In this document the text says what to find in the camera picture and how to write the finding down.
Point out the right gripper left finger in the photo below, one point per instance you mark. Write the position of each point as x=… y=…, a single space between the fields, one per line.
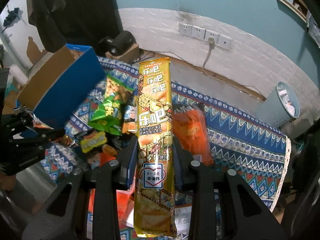
x=115 y=175

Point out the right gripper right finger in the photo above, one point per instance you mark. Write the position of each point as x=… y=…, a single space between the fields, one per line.
x=192 y=175

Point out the black yellow snack bag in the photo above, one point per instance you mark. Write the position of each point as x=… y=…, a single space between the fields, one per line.
x=90 y=139

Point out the long yellow cracker pack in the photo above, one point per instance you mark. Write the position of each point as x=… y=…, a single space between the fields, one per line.
x=154 y=209

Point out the red orange snack bag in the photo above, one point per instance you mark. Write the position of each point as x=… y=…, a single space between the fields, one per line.
x=125 y=207

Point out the black orange biscuit bag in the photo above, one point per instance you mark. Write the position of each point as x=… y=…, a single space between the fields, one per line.
x=130 y=119

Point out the orange chip bag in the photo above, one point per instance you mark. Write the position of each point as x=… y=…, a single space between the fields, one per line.
x=189 y=126

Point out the green pea snack bag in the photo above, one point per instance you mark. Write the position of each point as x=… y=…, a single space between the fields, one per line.
x=108 y=116

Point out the patterned blue tablecloth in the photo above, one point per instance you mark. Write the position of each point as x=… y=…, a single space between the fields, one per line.
x=249 y=165

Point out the blue cardboard box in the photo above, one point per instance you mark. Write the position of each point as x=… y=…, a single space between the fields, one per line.
x=61 y=84

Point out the light blue trash bin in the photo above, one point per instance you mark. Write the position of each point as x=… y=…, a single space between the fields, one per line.
x=280 y=107

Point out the small cardboard box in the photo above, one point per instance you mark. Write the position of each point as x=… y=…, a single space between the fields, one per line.
x=128 y=56

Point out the black device on box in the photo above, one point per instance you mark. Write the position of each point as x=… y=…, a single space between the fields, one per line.
x=115 y=46

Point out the dark hanging clothes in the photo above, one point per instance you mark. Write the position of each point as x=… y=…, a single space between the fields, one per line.
x=80 y=22

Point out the white wall socket strip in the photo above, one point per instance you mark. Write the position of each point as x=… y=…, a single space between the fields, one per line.
x=205 y=35

